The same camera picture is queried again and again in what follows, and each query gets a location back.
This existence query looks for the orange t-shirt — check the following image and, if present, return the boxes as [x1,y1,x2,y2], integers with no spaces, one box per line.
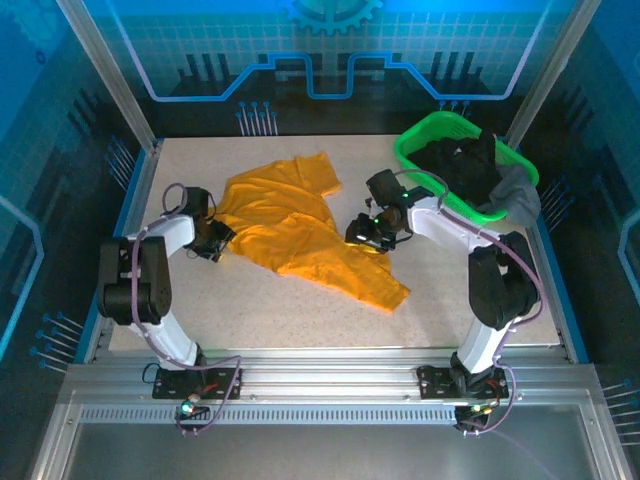
[214,151,412,315]

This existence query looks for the green plastic basket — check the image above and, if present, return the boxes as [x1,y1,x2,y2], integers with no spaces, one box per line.
[393,110,541,224]

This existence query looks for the black t-shirt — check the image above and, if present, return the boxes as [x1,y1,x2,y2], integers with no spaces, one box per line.
[412,130,507,211]

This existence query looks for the grey t-shirt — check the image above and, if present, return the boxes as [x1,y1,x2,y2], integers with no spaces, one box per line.
[477,164,543,224]

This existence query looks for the blue printed backdrop panel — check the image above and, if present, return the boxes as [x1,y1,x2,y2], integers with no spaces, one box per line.
[84,0,566,139]

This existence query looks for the aluminium mounting rail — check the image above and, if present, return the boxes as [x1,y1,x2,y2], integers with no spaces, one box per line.
[62,348,599,401]

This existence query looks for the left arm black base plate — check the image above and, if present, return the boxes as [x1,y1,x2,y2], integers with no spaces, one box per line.
[151,366,244,401]

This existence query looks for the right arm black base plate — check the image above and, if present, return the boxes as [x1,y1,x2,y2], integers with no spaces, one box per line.
[416,363,511,401]

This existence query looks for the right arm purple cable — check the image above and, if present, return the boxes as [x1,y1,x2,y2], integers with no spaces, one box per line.
[394,168,545,437]

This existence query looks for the slotted grey cable duct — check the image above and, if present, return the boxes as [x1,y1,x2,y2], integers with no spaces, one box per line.
[78,404,460,427]

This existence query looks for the aluminium frame post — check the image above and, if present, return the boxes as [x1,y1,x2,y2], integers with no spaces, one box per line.
[54,0,164,152]
[504,0,605,147]

